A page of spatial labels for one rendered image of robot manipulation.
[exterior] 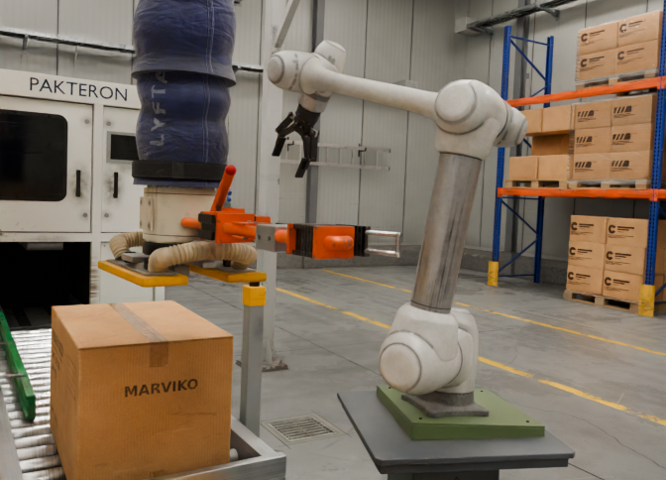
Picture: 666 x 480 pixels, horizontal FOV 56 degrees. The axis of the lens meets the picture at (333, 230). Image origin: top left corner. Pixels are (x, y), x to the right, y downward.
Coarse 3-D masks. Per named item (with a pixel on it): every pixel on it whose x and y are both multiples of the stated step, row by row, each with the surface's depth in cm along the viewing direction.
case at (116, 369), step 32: (64, 320) 182; (96, 320) 184; (128, 320) 186; (160, 320) 187; (192, 320) 189; (64, 352) 174; (96, 352) 154; (128, 352) 158; (160, 352) 162; (192, 352) 166; (224, 352) 171; (64, 384) 173; (96, 384) 154; (128, 384) 158; (160, 384) 162; (192, 384) 167; (224, 384) 171; (64, 416) 173; (96, 416) 155; (128, 416) 159; (160, 416) 163; (192, 416) 168; (224, 416) 172; (64, 448) 172; (96, 448) 156; (128, 448) 159; (160, 448) 164; (192, 448) 168; (224, 448) 173
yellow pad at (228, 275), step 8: (184, 264) 158; (216, 264) 152; (224, 264) 147; (200, 272) 150; (208, 272) 146; (216, 272) 143; (224, 272) 141; (232, 272) 141; (240, 272) 142; (248, 272) 143; (256, 272) 144; (224, 280) 139; (232, 280) 138; (240, 280) 139; (248, 280) 141; (256, 280) 142; (264, 280) 143
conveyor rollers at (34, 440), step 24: (24, 336) 331; (48, 336) 329; (0, 360) 285; (24, 360) 283; (48, 360) 288; (0, 384) 247; (48, 384) 254; (48, 408) 223; (24, 432) 202; (48, 432) 205; (24, 456) 185; (48, 456) 183
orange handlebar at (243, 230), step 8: (256, 216) 164; (264, 216) 165; (184, 224) 138; (192, 224) 135; (224, 224) 122; (232, 224) 120; (240, 224) 116; (248, 224) 116; (256, 224) 117; (224, 232) 123; (232, 232) 119; (240, 232) 116; (248, 232) 114; (280, 232) 105; (280, 240) 105; (328, 240) 94; (336, 240) 94; (344, 240) 95; (352, 240) 96; (328, 248) 94; (336, 248) 94; (344, 248) 95
